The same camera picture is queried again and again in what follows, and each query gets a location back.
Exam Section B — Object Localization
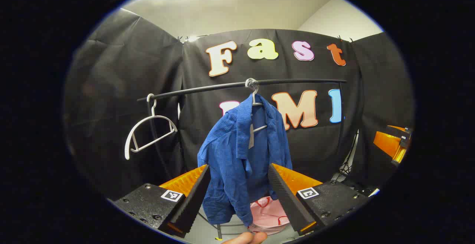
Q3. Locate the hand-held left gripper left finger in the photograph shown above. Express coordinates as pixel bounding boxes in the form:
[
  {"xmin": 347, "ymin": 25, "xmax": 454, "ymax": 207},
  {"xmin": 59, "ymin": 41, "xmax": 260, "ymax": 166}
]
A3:
[{"xmin": 108, "ymin": 164, "xmax": 211, "ymax": 239}]

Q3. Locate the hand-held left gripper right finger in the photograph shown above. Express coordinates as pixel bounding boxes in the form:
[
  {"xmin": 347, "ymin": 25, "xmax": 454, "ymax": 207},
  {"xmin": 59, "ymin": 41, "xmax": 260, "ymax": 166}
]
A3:
[{"xmin": 268, "ymin": 163, "xmax": 371, "ymax": 236}]

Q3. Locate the pink laundry hamper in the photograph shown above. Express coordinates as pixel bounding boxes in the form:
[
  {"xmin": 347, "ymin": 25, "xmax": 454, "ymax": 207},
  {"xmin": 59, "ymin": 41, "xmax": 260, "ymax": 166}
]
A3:
[{"xmin": 248, "ymin": 196, "xmax": 291, "ymax": 236}]

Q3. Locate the blue corduroy shirt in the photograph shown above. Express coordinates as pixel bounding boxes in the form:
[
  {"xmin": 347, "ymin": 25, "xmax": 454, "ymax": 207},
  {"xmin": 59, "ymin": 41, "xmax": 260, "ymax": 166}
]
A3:
[{"xmin": 197, "ymin": 94, "xmax": 293, "ymax": 228}]

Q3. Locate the white plastic hanger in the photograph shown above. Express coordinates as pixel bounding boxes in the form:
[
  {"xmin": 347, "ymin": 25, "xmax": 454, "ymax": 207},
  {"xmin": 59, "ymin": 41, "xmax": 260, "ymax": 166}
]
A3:
[
  {"xmin": 124, "ymin": 93, "xmax": 178, "ymax": 160},
  {"xmin": 245, "ymin": 78, "xmax": 268, "ymax": 133}
]

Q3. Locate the black clothes rack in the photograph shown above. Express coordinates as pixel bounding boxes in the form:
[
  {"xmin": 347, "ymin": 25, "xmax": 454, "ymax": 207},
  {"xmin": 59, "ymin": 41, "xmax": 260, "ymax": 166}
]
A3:
[{"xmin": 137, "ymin": 78, "xmax": 349, "ymax": 241}]

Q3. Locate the black tripod stand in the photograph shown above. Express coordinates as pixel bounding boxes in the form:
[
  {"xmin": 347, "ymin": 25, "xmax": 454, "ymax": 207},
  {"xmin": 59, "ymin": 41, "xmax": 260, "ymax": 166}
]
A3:
[{"xmin": 332, "ymin": 131, "xmax": 358, "ymax": 185}]

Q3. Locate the black backdrop cloth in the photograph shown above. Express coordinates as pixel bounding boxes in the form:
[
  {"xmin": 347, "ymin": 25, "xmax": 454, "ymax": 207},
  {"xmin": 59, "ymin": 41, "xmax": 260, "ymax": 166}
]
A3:
[{"xmin": 65, "ymin": 9, "xmax": 414, "ymax": 200}]

